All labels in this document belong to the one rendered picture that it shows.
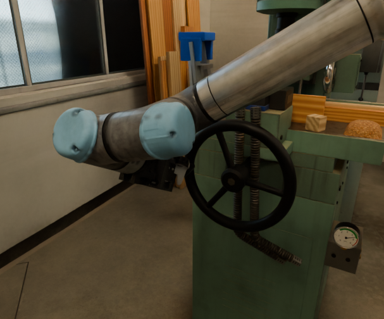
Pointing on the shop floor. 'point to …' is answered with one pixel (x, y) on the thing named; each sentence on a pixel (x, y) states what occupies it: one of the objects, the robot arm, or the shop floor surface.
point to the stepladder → (197, 53)
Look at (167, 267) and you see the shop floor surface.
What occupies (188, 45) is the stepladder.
